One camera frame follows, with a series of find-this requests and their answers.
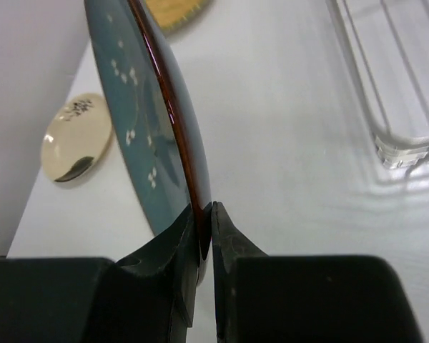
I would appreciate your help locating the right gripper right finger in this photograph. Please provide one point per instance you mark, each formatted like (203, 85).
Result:
(322, 298)

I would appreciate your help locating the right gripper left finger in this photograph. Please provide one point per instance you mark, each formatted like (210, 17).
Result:
(147, 296)

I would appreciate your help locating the small cream plate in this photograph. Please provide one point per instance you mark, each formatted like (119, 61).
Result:
(76, 138)

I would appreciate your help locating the dark blue round plate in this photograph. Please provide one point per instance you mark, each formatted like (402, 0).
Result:
(152, 115)

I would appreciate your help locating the yellow woven round plate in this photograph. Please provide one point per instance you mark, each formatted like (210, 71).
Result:
(172, 15)

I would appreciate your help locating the wire dish rack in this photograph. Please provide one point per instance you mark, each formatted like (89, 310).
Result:
(385, 45)

